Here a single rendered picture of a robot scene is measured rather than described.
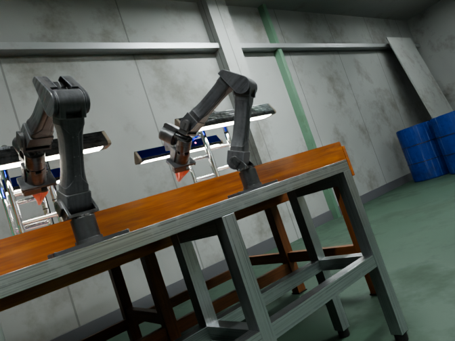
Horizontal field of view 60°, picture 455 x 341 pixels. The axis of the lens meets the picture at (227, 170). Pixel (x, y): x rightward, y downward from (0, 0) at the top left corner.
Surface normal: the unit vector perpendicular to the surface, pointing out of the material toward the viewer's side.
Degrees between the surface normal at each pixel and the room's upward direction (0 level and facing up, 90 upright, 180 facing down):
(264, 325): 90
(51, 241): 90
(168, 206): 90
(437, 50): 90
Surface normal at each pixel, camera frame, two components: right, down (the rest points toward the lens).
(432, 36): -0.74, 0.21
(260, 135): 0.59, -0.26
